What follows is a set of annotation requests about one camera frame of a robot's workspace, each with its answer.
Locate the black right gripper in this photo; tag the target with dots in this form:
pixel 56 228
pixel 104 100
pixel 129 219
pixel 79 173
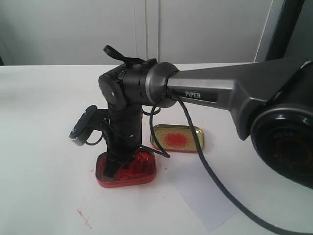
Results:
pixel 125 139

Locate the red plastic stamp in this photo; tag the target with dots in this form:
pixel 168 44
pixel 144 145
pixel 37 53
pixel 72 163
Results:
pixel 142 164

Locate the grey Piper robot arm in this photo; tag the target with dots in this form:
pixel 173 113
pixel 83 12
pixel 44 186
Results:
pixel 270 102

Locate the red ink tin base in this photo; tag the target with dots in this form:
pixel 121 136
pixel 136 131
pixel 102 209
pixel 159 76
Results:
pixel 123 177

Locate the gold tin lid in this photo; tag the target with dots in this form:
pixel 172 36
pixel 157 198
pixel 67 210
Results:
pixel 175 138

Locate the white paper sheet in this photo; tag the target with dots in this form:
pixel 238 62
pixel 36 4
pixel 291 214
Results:
pixel 205 199

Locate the white cabinet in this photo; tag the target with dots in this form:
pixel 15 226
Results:
pixel 74 32

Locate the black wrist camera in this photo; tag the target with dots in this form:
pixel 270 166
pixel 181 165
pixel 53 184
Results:
pixel 91 119

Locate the dark vertical post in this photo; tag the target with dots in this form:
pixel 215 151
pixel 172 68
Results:
pixel 284 28

